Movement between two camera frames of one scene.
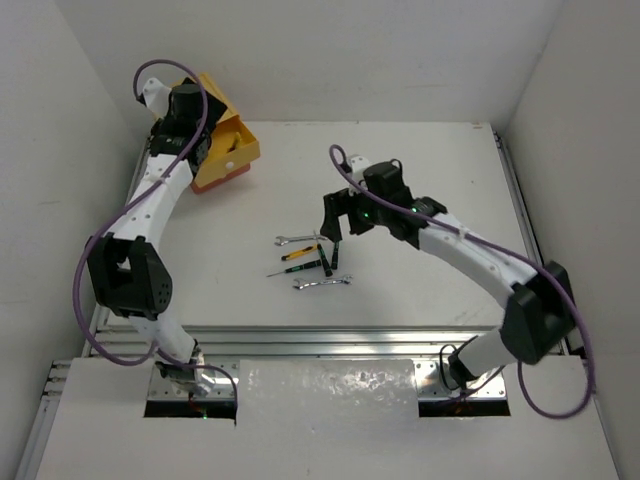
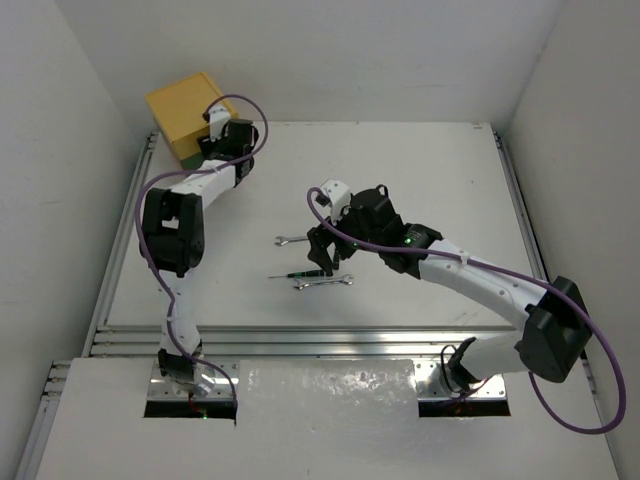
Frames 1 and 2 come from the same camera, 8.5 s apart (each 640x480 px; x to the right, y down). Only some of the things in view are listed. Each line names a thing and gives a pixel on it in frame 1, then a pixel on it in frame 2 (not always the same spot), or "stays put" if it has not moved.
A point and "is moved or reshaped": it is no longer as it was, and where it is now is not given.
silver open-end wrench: (345, 280) stays put
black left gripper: (214, 107) to (210, 146)
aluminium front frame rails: (112, 340) stays put
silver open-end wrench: (284, 240) stays put
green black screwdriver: (300, 267) is moved or reshaped
